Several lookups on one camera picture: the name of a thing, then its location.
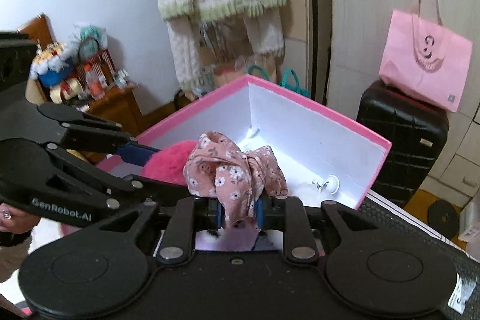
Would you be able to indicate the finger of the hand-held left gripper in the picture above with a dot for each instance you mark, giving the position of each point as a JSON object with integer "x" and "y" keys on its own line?
{"x": 93, "y": 132}
{"x": 112, "y": 179}

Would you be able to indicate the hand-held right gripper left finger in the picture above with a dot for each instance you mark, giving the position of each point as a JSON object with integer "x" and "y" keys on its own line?
{"x": 213, "y": 215}

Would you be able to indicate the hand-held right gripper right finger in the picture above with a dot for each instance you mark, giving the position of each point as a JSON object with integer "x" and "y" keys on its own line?
{"x": 258, "y": 215}

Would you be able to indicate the pink floral scrunchie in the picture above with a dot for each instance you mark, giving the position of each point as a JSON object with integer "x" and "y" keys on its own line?
{"x": 225, "y": 170}

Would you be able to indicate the pink fluffy pom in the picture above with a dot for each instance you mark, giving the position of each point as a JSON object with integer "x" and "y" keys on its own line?
{"x": 168, "y": 162}

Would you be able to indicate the pink cardboard box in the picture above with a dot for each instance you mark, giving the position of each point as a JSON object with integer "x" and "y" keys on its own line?
{"x": 300, "y": 125}

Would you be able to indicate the person's left hand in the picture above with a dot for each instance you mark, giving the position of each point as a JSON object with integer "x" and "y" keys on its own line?
{"x": 17, "y": 219}

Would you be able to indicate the purple cloth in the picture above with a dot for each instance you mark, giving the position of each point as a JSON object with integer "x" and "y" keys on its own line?
{"x": 232, "y": 241}

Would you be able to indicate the wooden cabinet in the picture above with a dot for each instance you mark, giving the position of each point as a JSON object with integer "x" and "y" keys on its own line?
{"x": 112, "y": 106}

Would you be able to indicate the orange label bottle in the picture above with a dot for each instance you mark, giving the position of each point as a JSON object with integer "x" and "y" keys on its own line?
{"x": 95, "y": 82}

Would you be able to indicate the red striped box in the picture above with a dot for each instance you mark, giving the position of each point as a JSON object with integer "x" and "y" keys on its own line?
{"x": 103, "y": 65}

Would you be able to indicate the teal wrapped bouquet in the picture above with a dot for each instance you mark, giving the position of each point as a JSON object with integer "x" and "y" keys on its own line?
{"x": 92, "y": 39}

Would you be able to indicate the beige fuzzy garment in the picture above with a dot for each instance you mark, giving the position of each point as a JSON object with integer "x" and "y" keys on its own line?
{"x": 187, "y": 50}

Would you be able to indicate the teal bag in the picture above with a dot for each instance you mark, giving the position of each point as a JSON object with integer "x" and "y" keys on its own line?
{"x": 296, "y": 84}
{"x": 262, "y": 72}

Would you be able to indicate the black suitcase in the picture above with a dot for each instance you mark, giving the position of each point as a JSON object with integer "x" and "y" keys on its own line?
{"x": 397, "y": 140}

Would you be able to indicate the black weight plate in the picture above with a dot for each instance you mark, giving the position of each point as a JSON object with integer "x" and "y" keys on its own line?
{"x": 443, "y": 217}

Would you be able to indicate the pink tote bag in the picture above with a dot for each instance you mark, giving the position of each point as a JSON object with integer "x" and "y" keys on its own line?
{"x": 423, "y": 54}

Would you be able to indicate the beige wardrobe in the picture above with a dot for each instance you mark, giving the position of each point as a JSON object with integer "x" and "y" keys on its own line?
{"x": 367, "y": 5}

